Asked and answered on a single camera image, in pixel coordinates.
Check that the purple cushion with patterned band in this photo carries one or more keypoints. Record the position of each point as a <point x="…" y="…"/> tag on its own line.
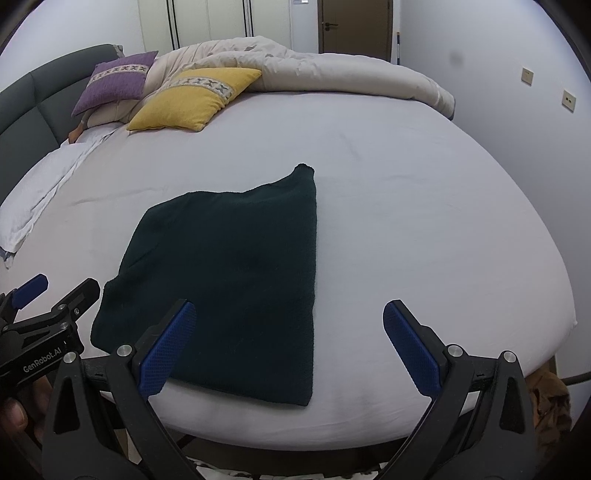
<point x="115" y="85"/>

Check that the small brown object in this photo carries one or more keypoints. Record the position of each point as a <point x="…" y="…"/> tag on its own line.
<point x="76" y="132"/>

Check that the brown door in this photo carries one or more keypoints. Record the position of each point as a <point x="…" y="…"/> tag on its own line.
<point x="358" y="25"/>

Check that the dark green knit sweater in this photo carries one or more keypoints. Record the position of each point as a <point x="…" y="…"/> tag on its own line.
<point x="231" y="277"/>

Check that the bed with white sheet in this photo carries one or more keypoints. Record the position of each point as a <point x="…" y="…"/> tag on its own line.
<point x="415" y="207"/>

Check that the beige wall outlet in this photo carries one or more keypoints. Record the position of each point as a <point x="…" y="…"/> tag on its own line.
<point x="568" y="100"/>
<point x="527" y="76"/>

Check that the brown crumpled cloth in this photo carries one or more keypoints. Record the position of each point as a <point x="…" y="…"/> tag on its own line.
<point x="549" y="392"/>

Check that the white wardrobe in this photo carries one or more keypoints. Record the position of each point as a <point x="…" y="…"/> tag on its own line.
<point x="207" y="23"/>

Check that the grey upholstered headboard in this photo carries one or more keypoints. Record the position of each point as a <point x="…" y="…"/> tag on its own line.
<point x="32" y="106"/>

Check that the beige pillow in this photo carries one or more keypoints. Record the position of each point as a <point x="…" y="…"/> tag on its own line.
<point x="111" y="113"/>

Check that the beige duvet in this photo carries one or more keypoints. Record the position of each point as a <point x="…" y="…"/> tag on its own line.
<point x="323" y="69"/>

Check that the yellow cushion with patterned band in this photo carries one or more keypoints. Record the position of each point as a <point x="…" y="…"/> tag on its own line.
<point x="189" y="104"/>

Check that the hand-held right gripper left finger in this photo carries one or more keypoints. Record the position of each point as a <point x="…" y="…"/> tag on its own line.
<point x="168" y="350"/>

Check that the white pillow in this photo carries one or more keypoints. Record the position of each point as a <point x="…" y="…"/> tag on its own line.
<point x="37" y="189"/>

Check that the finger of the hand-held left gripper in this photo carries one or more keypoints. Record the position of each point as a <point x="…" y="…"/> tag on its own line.
<point x="30" y="285"/>
<point x="83" y="290"/>

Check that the person's left hand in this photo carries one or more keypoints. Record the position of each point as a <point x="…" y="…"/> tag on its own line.
<point x="14" y="415"/>

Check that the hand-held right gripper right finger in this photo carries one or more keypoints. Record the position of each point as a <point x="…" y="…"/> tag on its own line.
<point x="413" y="350"/>

